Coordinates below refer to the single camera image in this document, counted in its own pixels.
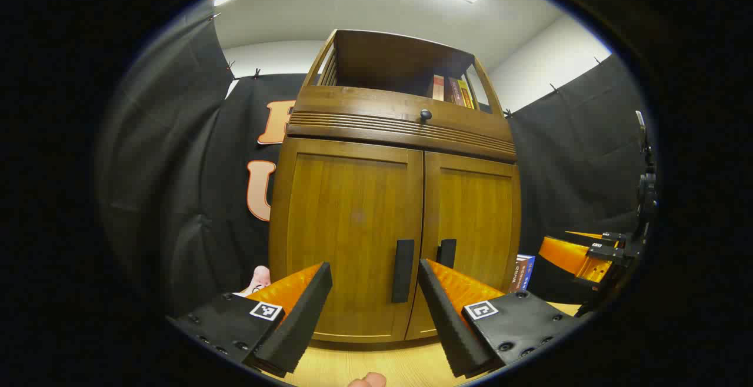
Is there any black backdrop cloth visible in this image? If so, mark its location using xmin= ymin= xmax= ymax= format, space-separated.
xmin=97 ymin=0 xmax=657 ymax=317

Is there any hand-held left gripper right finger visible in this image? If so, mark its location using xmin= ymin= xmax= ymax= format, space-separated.
xmin=418 ymin=258 xmax=583 ymax=379

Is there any black door handle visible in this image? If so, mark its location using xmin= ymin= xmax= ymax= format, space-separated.
xmin=392 ymin=239 xmax=415 ymax=304
xmin=437 ymin=238 xmax=457 ymax=270

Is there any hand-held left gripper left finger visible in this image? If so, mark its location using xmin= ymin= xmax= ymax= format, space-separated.
xmin=166 ymin=262 xmax=333 ymax=379

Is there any reddish brown book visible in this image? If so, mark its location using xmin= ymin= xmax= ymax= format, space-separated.
xmin=509 ymin=258 xmax=528 ymax=293

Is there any blue book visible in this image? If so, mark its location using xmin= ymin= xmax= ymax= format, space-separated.
xmin=518 ymin=254 xmax=536 ymax=292

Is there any wooden double-door shoe cabinet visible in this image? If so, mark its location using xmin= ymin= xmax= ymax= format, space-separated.
xmin=269 ymin=28 xmax=523 ymax=343

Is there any small white pink toy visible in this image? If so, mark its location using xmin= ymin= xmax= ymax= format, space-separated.
xmin=238 ymin=265 xmax=271 ymax=296

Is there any wooden shoe cabinet door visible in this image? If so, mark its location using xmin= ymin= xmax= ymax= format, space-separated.
xmin=271 ymin=138 xmax=424 ymax=342
xmin=406 ymin=151 xmax=522 ymax=341

